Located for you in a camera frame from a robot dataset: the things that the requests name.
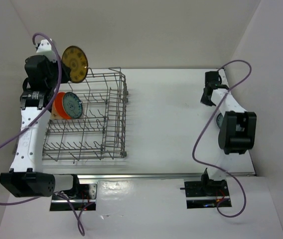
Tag yellow patterned plate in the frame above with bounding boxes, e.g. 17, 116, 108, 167
62, 45, 89, 83

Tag blue patterned plate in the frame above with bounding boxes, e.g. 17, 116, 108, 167
216, 114, 224, 129
62, 92, 83, 119

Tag orange plate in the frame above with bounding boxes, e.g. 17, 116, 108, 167
52, 92, 71, 120

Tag cream plate small motifs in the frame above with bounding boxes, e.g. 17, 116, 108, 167
50, 105, 64, 120

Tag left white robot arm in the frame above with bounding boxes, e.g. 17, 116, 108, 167
0, 55, 70, 198

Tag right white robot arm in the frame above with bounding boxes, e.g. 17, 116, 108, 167
200, 71, 257, 196

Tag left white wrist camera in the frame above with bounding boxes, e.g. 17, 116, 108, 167
35, 39, 57, 63

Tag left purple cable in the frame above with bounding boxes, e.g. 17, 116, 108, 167
0, 31, 85, 237

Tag grey wire dish rack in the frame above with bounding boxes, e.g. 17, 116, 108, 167
43, 67, 129, 164

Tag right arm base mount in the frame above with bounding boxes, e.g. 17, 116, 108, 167
180, 180, 232, 209

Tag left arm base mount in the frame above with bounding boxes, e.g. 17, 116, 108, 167
49, 182, 98, 212

